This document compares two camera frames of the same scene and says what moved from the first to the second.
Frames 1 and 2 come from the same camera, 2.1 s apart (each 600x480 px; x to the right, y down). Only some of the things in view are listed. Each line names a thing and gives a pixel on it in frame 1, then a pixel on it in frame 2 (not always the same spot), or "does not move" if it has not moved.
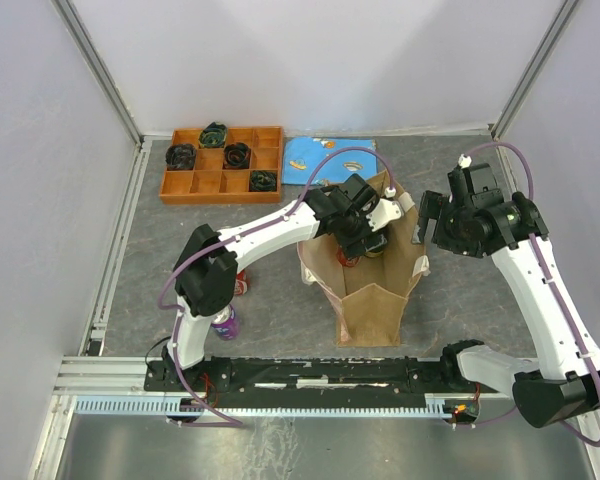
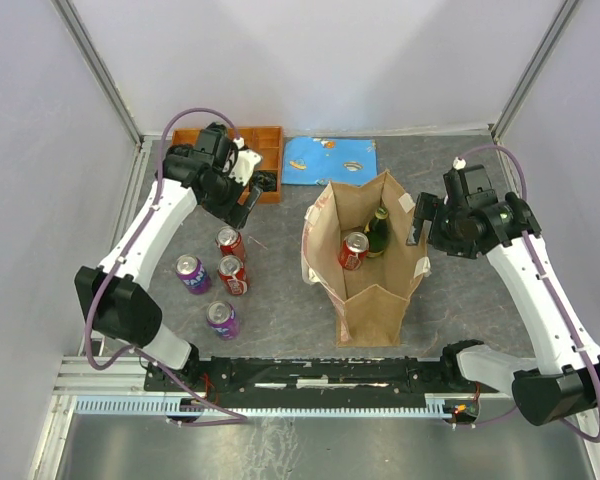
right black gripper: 437,206 does not move
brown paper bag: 364,300 does not move
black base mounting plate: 435,377 does not move
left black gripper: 352,246 to 227,212
